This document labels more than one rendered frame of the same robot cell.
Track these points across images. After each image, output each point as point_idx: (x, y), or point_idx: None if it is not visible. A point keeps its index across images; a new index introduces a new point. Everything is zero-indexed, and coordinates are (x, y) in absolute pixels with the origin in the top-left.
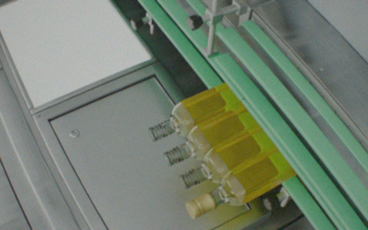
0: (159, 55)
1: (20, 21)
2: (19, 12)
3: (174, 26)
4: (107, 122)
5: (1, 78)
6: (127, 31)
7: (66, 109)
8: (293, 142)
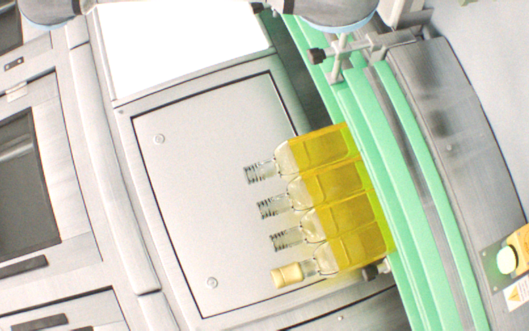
0: (280, 39)
1: None
2: None
3: None
4: (199, 129)
5: (86, 56)
6: (244, 6)
7: (153, 106)
8: (403, 221)
